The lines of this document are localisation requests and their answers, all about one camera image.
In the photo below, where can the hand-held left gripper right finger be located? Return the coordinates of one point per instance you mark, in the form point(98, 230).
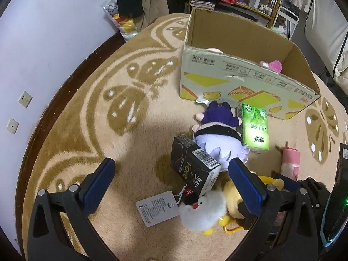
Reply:
point(247, 186)

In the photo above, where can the black tissue pack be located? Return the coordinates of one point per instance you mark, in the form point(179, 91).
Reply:
point(190, 163)

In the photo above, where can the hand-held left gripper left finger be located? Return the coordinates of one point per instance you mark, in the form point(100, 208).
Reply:
point(101, 178)

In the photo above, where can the pale pink plush toy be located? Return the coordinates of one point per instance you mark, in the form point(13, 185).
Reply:
point(214, 50)

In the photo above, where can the white chicken plush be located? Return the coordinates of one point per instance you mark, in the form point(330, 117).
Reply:
point(204, 209)

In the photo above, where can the beige patterned carpet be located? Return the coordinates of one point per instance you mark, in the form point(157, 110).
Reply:
point(108, 141)

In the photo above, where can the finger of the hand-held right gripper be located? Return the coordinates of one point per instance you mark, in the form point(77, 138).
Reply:
point(285, 183)
point(319, 195)

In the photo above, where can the white wall socket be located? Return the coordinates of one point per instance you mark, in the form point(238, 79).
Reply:
point(13, 126)
point(25, 99)

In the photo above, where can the printed cardboard box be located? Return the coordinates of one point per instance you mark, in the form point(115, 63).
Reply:
point(217, 87)

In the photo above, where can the white metal cart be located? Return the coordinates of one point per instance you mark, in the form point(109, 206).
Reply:
point(288, 16)

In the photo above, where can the clear plastic bag of toys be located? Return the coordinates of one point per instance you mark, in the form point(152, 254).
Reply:
point(123, 21)

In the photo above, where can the yellow plush toy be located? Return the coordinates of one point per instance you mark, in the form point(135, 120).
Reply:
point(231, 205)

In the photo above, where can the white-haired plush doll purple outfit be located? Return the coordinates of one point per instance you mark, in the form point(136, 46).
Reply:
point(214, 141)

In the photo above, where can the white bedding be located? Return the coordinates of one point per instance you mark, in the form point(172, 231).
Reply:
point(326, 27)

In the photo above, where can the bright pink plush toy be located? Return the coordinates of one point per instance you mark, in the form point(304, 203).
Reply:
point(273, 65)

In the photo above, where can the pink plastic bag roll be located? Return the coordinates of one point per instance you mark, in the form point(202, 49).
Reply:
point(290, 160)

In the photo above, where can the beige hanging garment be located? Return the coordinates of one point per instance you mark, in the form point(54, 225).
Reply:
point(156, 2)

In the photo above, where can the stack of books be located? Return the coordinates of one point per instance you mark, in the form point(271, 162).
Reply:
point(202, 5)

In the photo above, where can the wooden shelf with items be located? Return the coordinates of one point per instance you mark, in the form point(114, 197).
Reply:
point(261, 8)

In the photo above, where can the white paper hang tag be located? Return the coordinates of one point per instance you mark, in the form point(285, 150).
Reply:
point(156, 209)

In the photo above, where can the green tissue pack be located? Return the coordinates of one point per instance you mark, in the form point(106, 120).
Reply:
point(252, 127)

